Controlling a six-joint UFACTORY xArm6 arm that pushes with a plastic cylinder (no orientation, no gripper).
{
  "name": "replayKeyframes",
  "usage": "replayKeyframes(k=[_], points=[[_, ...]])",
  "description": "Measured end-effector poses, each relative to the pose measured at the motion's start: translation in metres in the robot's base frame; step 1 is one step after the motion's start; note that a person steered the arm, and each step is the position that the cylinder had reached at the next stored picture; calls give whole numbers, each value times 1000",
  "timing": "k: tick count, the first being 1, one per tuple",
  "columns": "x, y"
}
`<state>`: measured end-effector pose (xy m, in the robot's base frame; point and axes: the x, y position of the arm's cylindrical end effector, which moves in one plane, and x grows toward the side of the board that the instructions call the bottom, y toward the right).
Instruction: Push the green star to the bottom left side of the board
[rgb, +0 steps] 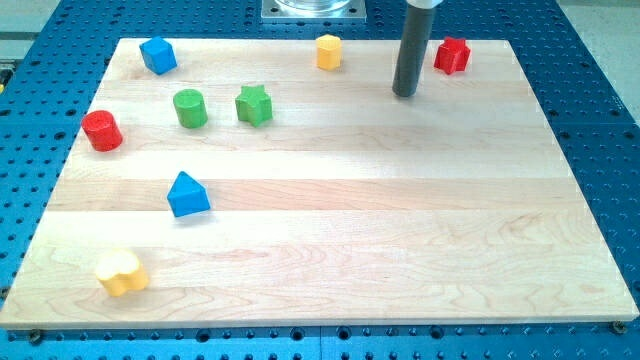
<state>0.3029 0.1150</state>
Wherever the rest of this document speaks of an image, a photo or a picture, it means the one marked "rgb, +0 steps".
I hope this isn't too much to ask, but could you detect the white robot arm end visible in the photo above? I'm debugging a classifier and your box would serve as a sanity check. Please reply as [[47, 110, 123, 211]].
[[406, 0, 444, 10]]

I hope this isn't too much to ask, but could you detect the wooden board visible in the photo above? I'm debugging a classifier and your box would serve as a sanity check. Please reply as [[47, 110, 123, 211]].
[[1, 38, 639, 329]]

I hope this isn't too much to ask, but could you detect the green star block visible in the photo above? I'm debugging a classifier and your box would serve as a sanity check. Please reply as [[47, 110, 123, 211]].
[[235, 85, 273, 127]]

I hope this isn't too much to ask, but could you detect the red star block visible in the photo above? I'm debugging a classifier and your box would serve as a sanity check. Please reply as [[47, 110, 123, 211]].
[[434, 36, 471, 75]]

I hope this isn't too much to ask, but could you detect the blue triangle block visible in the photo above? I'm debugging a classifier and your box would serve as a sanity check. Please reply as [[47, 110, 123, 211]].
[[166, 171, 211, 217]]

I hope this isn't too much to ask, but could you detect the yellow hexagon block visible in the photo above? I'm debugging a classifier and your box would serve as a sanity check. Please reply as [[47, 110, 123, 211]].
[[315, 34, 342, 70]]

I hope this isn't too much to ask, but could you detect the green cylinder block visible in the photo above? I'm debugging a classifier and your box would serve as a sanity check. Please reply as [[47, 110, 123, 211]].
[[173, 89, 208, 129]]

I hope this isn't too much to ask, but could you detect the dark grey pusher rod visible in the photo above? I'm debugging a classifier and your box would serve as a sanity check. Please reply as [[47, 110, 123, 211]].
[[392, 2, 437, 97]]

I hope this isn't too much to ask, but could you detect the blue cube block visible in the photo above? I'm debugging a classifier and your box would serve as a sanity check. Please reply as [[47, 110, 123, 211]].
[[139, 36, 177, 75]]

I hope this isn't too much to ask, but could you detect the yellow heart block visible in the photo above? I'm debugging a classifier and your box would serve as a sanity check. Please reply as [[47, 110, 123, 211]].
[[94, 249, 149, 297]]

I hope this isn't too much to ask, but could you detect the red cylinder block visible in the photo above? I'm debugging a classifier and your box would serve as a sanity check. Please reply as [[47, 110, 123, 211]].
[[81, 110, 123, 152]]

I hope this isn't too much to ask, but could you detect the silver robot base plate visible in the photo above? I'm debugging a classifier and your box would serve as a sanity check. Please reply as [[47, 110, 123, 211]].
[[261, 0, 367, 22]]

